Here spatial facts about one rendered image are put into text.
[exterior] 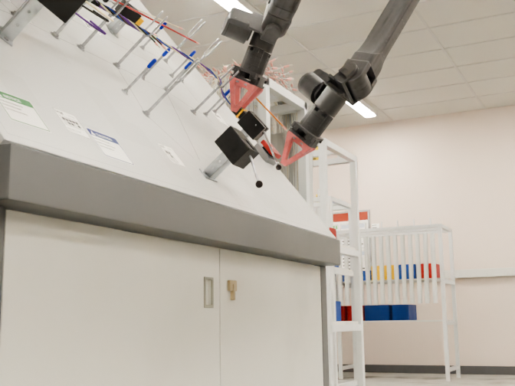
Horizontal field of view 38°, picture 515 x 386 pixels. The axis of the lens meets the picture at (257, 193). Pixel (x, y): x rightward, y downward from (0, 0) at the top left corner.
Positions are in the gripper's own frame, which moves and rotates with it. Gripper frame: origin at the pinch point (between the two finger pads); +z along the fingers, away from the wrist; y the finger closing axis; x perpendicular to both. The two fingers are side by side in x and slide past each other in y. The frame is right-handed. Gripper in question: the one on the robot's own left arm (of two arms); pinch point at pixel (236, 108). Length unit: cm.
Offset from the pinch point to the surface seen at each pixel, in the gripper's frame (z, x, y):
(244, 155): 6.3, 15.5, 38.0
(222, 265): 26.6, 19.1, 37.1
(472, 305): 136, 150, -784
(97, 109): 7, -4, 60
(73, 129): 9, 0, 74
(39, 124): 9, 0, 83
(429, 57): -105, -6, -615
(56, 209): 17, 8, 87
